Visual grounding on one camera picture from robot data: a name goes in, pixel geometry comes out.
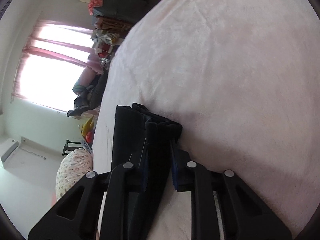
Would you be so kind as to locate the red patterned cloth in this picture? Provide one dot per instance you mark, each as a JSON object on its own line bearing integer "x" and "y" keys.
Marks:
{"x": 95, "y": 6}

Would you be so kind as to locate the black metal stand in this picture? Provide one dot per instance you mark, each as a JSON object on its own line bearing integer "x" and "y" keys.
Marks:
{"x": 70, "y": 147}

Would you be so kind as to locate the black pants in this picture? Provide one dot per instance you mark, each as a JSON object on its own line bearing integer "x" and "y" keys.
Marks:
{"x": 130, "y": 130}

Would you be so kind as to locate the white air conditioner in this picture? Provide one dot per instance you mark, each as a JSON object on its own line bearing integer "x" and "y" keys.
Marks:
{"x": 8, "y": 155}

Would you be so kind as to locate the bright window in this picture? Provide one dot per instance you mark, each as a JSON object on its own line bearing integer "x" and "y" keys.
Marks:
{"x": 45, "y": 80}

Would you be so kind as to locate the pile of clothes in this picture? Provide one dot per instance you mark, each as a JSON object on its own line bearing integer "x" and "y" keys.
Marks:
{"x": 82, "y": 92}

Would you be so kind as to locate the dark grey cabinet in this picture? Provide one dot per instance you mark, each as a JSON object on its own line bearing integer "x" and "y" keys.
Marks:
{"x": 117, "y": 7}

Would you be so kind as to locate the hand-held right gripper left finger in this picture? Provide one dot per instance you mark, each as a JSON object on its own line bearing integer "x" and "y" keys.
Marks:
{"x": 117, "y": 192}

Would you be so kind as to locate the wooden chair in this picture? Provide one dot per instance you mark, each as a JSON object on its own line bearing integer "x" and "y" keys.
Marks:
{"x": 112, "y": 23}

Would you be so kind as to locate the dark reclining chair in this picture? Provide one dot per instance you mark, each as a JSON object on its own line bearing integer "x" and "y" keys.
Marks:
{"x": 98, "y": 92}

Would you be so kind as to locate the clear plastic bag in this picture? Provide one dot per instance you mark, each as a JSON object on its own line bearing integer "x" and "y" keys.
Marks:
{"x": 106, "y": 38}

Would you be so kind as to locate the pink bed blanket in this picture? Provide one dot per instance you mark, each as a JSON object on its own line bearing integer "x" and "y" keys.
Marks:
{"x": 212, "y": 67}

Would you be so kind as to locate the red toy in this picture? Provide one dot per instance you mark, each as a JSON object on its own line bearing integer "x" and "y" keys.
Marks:
{"x": 89, "y": 137}

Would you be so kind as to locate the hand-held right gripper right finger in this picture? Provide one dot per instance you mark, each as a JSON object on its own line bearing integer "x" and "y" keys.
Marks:
{"x": 200, "y": 192}

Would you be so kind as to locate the red box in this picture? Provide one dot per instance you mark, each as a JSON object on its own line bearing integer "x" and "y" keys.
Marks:
{"x": 107, "y": 49}

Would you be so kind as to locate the pink curtain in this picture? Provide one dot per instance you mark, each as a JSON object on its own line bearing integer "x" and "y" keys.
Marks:
{"x": 50, "y": 55}

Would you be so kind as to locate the pink cushion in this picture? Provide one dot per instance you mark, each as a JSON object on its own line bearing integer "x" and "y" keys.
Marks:
{"x": 91, "y": 63}

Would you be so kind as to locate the yellow toy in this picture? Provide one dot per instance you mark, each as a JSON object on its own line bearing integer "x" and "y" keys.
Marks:
{"x": 87, "y": 126}

